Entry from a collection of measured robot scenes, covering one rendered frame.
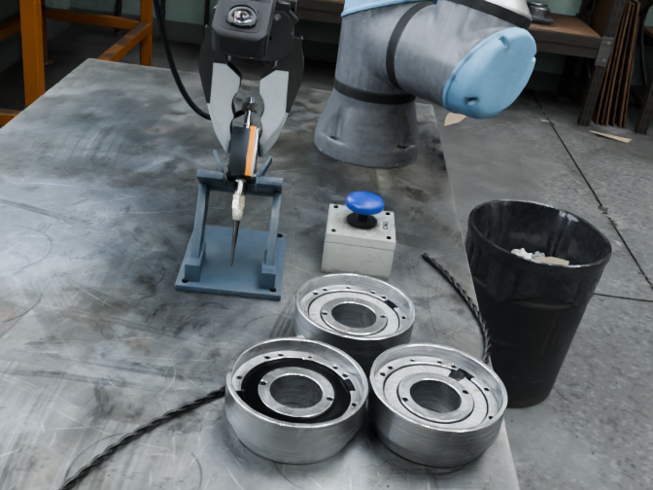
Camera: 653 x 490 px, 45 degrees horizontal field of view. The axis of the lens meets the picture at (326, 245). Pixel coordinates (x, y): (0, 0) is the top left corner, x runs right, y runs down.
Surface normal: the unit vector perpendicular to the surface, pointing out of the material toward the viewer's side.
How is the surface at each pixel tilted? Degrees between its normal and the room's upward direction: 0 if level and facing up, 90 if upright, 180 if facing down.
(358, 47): 92
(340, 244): 90
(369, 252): 90
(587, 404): 0
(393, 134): 72
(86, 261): 0
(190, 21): 90
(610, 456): 0
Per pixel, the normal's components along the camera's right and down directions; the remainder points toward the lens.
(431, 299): 0.12, -0.88
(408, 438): -0.47, 0.37
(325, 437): 0.41, 0.47
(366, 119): -0.11, 0.17
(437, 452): -0.05, 0.47
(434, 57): -0.69, 0.07
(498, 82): 0.62, 0.54
